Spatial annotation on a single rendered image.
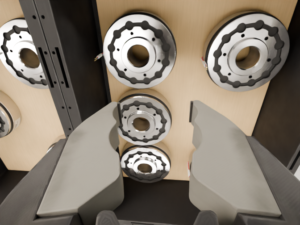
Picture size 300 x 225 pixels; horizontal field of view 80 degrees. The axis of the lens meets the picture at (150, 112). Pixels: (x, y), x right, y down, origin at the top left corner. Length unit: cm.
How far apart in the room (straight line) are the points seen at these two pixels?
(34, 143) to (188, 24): 40
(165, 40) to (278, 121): 20
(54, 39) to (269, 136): 32
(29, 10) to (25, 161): 40
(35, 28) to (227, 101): 28
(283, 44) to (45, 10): 27
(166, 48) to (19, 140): 38
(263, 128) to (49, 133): 41
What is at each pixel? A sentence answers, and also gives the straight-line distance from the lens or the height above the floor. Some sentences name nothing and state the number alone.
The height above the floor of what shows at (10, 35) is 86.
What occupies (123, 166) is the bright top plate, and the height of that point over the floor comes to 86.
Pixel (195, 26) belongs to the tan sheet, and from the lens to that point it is 29.
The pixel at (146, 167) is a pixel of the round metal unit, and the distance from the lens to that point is 40.
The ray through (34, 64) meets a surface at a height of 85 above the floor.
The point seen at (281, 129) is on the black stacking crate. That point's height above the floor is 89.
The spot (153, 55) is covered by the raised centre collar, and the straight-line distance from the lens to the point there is 25.
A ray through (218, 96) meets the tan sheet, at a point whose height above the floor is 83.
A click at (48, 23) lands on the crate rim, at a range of 22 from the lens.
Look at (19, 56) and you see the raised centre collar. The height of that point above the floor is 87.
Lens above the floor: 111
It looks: 58 degrees down
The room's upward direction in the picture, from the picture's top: 170 degrees counter-clockwise
